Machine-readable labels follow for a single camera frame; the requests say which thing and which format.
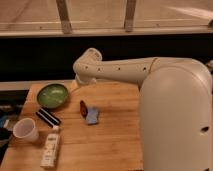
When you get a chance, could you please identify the white plastic bottle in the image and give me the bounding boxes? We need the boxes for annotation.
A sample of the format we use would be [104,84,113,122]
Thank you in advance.
[40,126,60,168]

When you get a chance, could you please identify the red brown small object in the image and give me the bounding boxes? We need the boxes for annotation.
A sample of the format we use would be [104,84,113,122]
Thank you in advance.
[80,100,88,117]

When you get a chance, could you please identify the green bowl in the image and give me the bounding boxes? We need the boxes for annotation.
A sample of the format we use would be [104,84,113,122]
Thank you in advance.
[37,84,69,109]

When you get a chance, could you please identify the black rectangular bar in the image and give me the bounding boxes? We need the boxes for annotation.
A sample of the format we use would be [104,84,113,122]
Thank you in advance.
[36,108,61,127]

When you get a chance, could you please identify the white ceramic cup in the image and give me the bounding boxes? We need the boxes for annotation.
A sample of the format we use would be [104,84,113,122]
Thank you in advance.
[13,118,39,142]

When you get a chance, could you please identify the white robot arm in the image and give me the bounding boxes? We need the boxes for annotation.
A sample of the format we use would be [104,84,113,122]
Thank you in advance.
[73,48,213,171]

